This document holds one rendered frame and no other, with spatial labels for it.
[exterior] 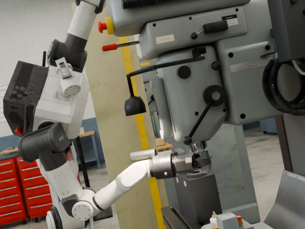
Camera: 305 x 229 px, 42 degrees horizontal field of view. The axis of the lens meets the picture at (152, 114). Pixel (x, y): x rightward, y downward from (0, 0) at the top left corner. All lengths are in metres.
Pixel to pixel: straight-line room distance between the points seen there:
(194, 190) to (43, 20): 9.25
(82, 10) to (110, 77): 1.45
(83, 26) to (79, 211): 0.74
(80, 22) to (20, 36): 8.98
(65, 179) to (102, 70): 1.73
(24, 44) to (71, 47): 8.92
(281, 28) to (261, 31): 0.25
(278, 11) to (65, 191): 0.94
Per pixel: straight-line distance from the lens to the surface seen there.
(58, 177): 1.48
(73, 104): 1.54
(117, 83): 3.10
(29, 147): 1.47
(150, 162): 1.45
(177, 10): 1.30
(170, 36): 1.29
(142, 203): 3.21
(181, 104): 1.31
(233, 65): 1.34
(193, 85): 1.31
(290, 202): 1.65
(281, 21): 1.16
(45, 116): 1.52
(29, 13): 10.73
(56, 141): 1.44
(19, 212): 6.23
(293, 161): 1.65
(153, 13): 1.29
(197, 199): 1.71
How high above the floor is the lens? 1.50
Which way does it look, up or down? 3 degrees down
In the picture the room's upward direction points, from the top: 12 degrees counter-clockwise
